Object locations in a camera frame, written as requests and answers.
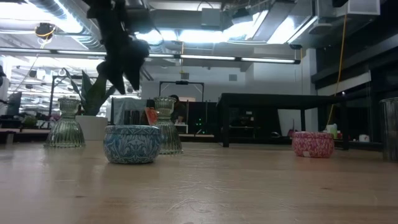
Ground black ceiling cable reel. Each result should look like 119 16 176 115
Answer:
34 22 57 40

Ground black workstation frame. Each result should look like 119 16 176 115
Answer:
47 74 80 129

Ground grey ceiling box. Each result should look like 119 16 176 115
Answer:
200 7 222 27

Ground black gantry frame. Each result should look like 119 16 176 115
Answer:
158 80 205 102

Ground blue patterned candle tin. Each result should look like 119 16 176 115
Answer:
103 124 162 165

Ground green snake plant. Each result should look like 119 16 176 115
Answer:
63 67 116 116

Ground yellow cable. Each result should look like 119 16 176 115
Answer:
325 12 348 129

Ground bushy green plant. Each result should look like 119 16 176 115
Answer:
22 114 39 129

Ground black side table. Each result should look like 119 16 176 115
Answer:
216 92 349 151

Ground computer tower green lights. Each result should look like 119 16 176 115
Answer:
193 113 208 134

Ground ribbed glass candlestick holder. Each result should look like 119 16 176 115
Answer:
152 96 184 156
44 97 86 148

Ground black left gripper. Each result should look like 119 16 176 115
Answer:
96 39 150 95

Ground pink patterned candle tin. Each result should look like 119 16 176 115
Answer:
291 131 335 159

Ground long ceiling light bar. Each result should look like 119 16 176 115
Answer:
0 47 302 65

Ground person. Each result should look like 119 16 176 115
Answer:
169 94 188 124

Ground grey cloth partition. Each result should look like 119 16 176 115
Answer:
112 97 147 126

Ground white ceiling vent box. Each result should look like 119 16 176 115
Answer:
335 0 381 17

